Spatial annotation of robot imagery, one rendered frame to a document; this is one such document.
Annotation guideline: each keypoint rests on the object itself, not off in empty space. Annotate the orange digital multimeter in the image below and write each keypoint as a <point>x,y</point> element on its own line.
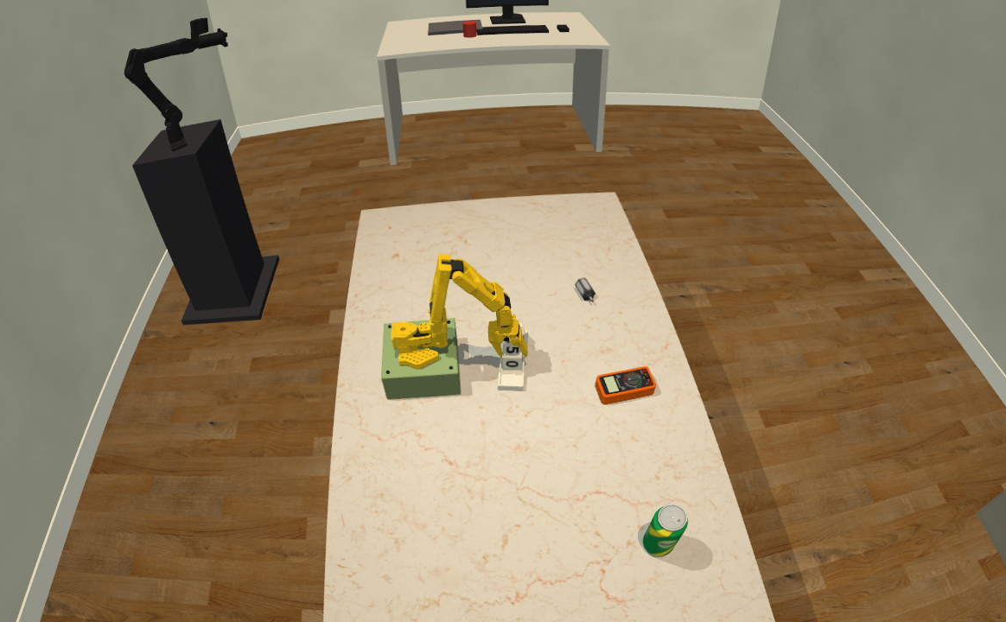
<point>625,385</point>

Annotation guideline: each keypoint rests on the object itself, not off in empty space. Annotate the green drink can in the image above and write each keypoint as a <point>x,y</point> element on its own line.
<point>664,531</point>

